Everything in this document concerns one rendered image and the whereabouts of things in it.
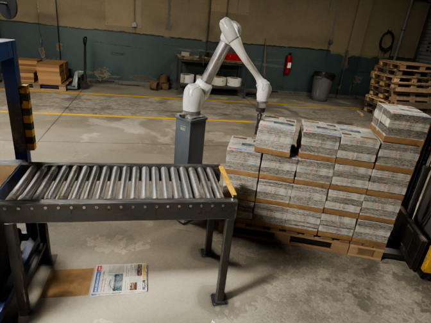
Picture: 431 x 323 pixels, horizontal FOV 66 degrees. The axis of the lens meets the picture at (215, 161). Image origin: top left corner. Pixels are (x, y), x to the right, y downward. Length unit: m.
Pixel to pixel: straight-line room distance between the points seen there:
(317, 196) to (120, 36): 7.14
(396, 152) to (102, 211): 2.14
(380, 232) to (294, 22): 7.43
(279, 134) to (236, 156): 0.40
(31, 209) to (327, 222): 2.22
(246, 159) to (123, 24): 6.78
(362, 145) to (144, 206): 1.71
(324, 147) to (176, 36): 6.82
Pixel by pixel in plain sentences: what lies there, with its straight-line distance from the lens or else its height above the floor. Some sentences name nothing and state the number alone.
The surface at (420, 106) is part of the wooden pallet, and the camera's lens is 9.15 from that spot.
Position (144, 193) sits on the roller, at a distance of 2.01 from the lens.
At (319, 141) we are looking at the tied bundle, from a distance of 2.72.
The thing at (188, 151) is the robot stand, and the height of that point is 0.72.
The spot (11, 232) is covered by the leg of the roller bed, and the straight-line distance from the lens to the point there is 2.13.
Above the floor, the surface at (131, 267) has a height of 0.01.
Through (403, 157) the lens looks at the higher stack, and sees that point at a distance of 2.89.
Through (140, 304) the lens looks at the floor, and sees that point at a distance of 2.45.
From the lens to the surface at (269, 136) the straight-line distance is 2.66.
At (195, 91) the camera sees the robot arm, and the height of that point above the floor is 1.23.
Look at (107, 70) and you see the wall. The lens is 9.16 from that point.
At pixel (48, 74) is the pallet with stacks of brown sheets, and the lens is 8.32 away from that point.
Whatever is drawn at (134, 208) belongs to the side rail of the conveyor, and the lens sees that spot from 1.94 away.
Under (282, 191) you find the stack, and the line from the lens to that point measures 2.85.
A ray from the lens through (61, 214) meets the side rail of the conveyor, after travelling 2.00.
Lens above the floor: 1.78
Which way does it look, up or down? 23 degrees down
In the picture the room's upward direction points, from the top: 6 degrees clockwise
